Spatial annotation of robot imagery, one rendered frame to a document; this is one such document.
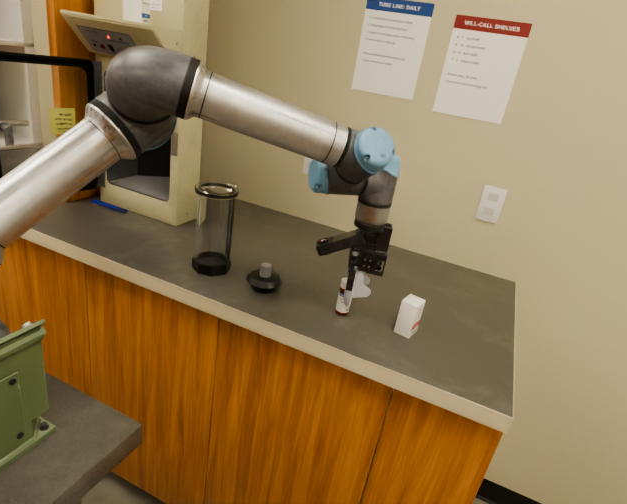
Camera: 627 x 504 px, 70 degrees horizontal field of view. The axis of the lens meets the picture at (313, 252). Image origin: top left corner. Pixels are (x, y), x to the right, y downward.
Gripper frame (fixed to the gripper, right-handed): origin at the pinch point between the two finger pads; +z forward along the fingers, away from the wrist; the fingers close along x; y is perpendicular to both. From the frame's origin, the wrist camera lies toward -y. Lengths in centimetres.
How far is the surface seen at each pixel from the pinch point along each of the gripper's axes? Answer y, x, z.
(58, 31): -93, 38, -47
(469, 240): 40, 48, -4
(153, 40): -60, 26, -49
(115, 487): -65, 10, 98
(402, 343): 14.4, -8.8, 4.6
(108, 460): -32, -52, 6
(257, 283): -21.8, 1.0, 1.5
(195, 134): -53, 41, -24
